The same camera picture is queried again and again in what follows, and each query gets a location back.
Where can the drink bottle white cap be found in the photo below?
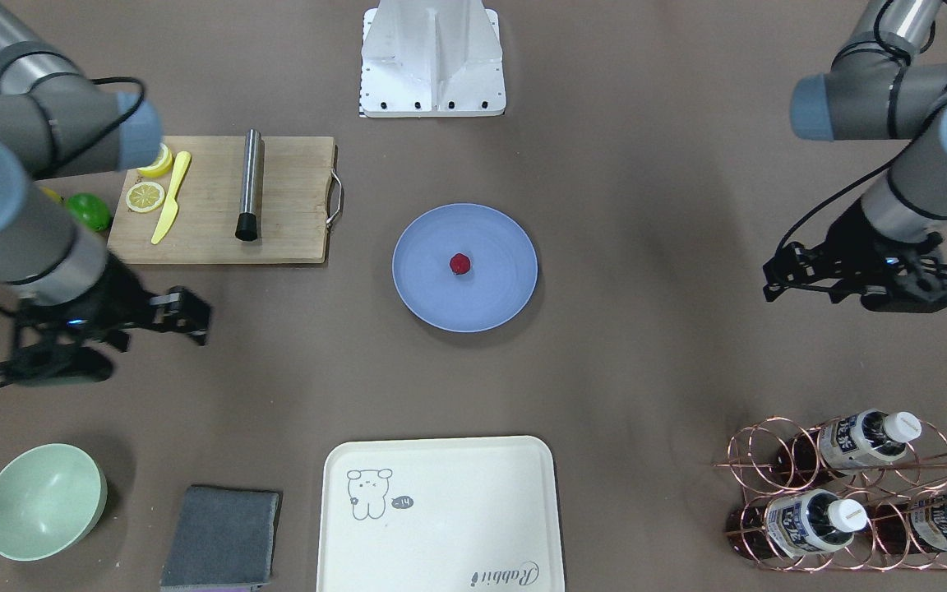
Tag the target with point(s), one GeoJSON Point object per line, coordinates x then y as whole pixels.
{"type": "Point", "coordinates": [868, 439]}

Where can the yellow lemon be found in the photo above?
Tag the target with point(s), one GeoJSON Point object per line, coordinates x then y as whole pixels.
{"type": "Point", "coordinates": [52, 195]}

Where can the cream rabbit tray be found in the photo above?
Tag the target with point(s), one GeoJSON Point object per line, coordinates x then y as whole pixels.
{"type": "Point", "coordinates": [441, 514]}

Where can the steel muddler black tip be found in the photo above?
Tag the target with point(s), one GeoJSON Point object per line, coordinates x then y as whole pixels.
{"type": "Point", "coordinates": [248, 221]}

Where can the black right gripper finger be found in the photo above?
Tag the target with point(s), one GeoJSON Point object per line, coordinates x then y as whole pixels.
{"type": "Point", "coordinates": [55, 365]}
{"type": "Point", "coordinates": [181, 311]}

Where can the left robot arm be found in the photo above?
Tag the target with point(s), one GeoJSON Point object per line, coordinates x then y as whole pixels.
{"type": "Point", "coordinates": [647, 143]}

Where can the red strawberry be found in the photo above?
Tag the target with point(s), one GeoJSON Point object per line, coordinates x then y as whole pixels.
{"type": "Point", "coordinates": [460, 264]}

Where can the lemon half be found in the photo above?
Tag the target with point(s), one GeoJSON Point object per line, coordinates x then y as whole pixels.
{"type": "Point", "coordinates": [145, 197]}
{"type": "Point", "coordinates": [160, 166]}

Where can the lemon half upper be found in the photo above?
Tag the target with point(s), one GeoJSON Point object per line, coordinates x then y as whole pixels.
{"type": "Point", "coordinates": [160, 166]}

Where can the green lime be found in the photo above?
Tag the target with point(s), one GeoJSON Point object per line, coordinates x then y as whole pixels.
{"type": "Point", "coordinates": [91, 210]}

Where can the blue plate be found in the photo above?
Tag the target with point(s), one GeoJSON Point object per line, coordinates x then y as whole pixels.
{"type": "Point", "coordinates": [503, 276]}

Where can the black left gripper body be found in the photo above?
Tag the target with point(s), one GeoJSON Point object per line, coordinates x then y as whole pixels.
{"type": "Point", "coordinates": [849, 240]}

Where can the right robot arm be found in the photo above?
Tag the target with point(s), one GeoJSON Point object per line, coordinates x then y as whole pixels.
{"type": "Point", "coordinates": [72, 291]}

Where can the copper wire bottle rack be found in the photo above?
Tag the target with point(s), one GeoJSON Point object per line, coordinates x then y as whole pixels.
{"type": "Point", "coordinates": [890, 492]}

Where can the grey folded cloth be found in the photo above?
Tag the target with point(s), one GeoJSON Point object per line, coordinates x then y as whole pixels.
{"type": "Point", "coordinates": [224, 540]}

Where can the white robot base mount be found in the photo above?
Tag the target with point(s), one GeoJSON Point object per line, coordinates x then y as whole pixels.
{"type": "Point", "coordinates": [431, 59]}

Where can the yellow plastic knife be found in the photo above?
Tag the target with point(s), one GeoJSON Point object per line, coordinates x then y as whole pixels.
{"type": "Point", "coordinates": [170, 207]}

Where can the lemon half lower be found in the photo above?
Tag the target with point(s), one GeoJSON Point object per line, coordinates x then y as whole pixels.
{"type": "Point", "coordinates": [145, 197]}

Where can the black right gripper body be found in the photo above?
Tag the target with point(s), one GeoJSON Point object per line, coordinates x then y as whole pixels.
{"type": "Point", "coordinates": [118, 298]}

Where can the wooden cutting board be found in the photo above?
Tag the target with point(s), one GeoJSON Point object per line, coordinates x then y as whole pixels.
{"type": "Point", "coordinates": [293, 208]}

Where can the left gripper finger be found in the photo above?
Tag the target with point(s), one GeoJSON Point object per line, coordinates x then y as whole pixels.
{"type": "Point", "coordinates": [796, 267]}

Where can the mint green bowl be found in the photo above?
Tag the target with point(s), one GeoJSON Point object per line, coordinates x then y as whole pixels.
{"type": "Point", "coordinates": [51, 497]}

